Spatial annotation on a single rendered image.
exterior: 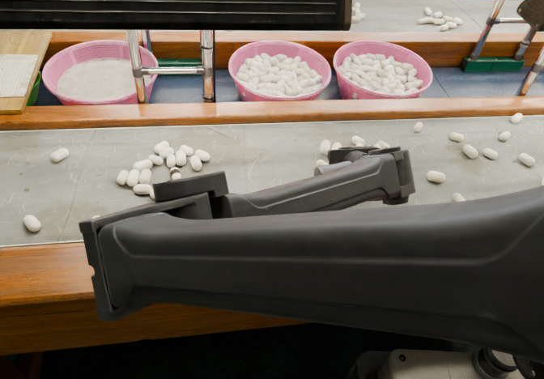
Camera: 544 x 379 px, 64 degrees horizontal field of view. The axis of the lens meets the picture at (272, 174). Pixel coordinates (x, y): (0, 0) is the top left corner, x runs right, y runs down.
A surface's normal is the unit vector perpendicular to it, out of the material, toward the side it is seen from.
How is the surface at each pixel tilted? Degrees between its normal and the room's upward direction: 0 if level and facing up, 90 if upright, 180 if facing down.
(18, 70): 0
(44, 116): 0
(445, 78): 0
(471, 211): 51
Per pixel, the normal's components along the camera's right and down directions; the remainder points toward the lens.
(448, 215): -0.28, -0.96
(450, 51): 0.14, 0.72
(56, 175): 0.08, -0.69
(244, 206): 0.69, -0.10
